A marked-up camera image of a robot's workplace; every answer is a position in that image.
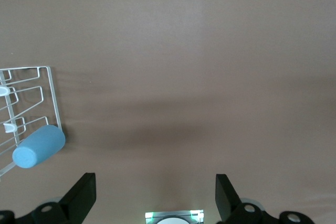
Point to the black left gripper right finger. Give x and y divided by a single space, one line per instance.
228 203

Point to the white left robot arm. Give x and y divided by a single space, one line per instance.
173 221

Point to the brown table cover sheet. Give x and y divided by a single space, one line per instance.
168 51

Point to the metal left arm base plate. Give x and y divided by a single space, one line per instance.
170 213

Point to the light blue plastic cup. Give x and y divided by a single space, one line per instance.
39 146

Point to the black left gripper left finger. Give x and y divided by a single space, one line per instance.
78 200

